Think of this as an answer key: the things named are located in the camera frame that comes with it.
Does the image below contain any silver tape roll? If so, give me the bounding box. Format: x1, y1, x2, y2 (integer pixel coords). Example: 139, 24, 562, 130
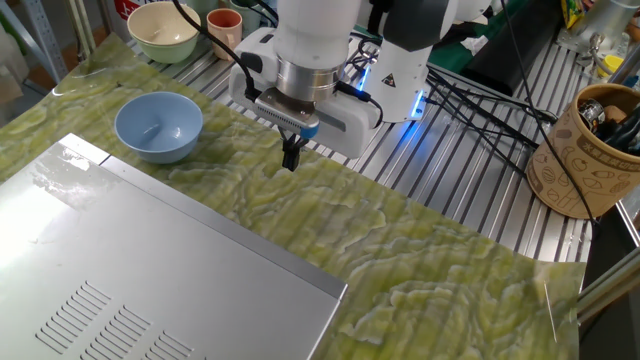
578, 97, 607, 133

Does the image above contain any black handled tool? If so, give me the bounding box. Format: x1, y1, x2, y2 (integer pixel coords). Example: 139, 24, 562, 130
594, 104, 640, 155

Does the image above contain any black base cable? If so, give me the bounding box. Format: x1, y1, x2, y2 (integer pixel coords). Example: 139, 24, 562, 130
424, 64, 559, 125
427, 74, 541, 176

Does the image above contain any white paper scrap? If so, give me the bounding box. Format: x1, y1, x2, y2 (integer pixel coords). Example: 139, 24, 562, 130
459, 34, 490, 57

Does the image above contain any cream and green bowl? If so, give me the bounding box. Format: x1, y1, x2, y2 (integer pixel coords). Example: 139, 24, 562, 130
126, 1, 202, 65

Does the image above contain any beige pipe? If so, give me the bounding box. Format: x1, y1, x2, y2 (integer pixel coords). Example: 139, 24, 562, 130
66, 0, 97, 62

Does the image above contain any aluminium frame post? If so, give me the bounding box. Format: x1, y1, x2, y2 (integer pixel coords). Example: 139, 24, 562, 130
576, 244, 640, 326

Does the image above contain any silver camera with blue end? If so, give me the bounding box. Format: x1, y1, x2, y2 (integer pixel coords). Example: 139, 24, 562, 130
253, 87, 321, 141

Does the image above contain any orange cup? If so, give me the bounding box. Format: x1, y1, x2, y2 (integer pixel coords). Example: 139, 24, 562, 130
206, 7, 244, 62

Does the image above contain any green marble pattern mat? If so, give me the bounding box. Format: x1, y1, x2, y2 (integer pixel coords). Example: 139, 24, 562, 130
0, 32, 587, 360

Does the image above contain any black camera cable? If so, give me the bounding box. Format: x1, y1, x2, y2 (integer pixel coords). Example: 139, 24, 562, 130
171, 0, 262, 102

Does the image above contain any long black box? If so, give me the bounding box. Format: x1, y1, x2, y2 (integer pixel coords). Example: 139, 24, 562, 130
459, 0, 566, 97

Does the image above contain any light blue bowl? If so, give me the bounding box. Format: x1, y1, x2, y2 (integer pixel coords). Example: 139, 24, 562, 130
114, 91, 205, 165

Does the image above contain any silver microwave oven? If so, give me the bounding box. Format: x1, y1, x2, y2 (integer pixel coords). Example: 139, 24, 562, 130
0, 132, 348, 360

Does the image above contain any long thin black cable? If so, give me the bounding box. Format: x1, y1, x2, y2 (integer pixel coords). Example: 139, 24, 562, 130
499, 0, 599, 229

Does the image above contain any grey metal shelf rack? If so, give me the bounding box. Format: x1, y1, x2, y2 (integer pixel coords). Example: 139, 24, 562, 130
0, 0, 70, 85

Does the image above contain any brown printed cardboard tub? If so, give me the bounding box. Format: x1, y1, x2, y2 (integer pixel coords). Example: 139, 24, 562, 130
525, 82, 640, 221

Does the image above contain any green cloth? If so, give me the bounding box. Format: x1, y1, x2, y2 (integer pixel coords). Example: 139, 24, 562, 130
427, 0, 531, 76

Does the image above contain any black coiled cable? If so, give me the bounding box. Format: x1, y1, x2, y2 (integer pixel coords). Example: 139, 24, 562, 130
347, 30, 384, 74

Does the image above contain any yellow snack packet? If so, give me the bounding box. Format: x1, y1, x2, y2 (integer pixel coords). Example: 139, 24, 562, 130
559, 0, 587, 30

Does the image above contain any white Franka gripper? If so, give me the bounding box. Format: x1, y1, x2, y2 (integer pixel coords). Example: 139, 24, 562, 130
228, 27, 385, 173

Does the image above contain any red and white sign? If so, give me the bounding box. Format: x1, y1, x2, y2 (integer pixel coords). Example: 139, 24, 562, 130
113, 0, 146, 22

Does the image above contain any yellow plastic piece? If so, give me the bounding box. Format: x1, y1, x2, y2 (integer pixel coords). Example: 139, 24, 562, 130
597, 53, 626, 80

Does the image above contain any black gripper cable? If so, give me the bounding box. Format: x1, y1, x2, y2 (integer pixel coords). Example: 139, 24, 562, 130
334, 79, 385, 130

